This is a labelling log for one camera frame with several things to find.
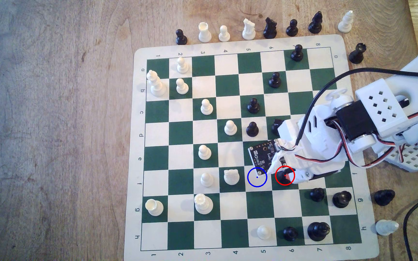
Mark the black camera circuit board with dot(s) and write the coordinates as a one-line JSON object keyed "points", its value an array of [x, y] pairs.
{"points": [[263, 153]]}

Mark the black chess king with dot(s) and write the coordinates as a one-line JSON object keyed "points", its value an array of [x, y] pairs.
{"points": [[318, 231]]}

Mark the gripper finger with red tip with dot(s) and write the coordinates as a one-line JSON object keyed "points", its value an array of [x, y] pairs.
{"points": [[301, 176], [276, 163]]}

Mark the white robot base grid plate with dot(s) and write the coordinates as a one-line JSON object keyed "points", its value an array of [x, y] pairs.
{"points": [[414, 157]]}

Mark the white chess king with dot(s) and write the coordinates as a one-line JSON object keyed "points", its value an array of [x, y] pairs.
{"points": [[157, 86]]}

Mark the black chess rook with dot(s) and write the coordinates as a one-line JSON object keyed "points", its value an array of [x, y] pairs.
{"points": [[356, 54]]}

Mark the black chess bishop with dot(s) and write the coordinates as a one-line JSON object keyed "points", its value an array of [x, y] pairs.
{"points": [[315, 24], [341, 199], [284, 175]]}

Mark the green white chessboard mat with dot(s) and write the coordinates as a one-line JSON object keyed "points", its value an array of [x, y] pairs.
{"points": [[158, 145]]}

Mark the white chess knight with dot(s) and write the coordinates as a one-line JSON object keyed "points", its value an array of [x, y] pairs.
{"points": [[231, 177], [249, 31]]}

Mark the white chess rook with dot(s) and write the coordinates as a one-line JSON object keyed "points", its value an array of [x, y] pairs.
{"points": [[154, 207], [204, 32]]}

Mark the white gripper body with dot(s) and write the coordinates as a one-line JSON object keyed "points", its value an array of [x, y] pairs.
{"points": [[315, 174]]}

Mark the white chess queen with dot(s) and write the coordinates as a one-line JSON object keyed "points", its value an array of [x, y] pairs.
{"points": [[203, 204]]}

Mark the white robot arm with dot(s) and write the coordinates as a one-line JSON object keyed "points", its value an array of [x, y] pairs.
{"points": [[383, 105]]}

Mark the white chess pawn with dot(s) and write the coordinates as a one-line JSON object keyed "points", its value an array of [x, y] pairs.
{"points": [[206, 108], [230, 128], [264, 232], [182, 87], [206, 180], [204, 152], [224, 34], [182, 66]]}

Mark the white chess bishop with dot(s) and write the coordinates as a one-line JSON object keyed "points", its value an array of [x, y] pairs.
{"points": [[345, 23], [386, 227]]}

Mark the black chess pawn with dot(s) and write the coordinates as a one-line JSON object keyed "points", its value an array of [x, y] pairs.
{"points": [[253, 106], [290, 234], [274, 81], [296, 54], [252, 129], [317, 195], [292, 29], [181, 37]]}

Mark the black chess knight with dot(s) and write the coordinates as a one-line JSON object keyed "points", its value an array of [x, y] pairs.
{"points": [[270, 29], [275, 127]]}

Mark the black chess piece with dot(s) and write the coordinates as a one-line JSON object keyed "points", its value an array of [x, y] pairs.
{"points": [[384, 197]]}

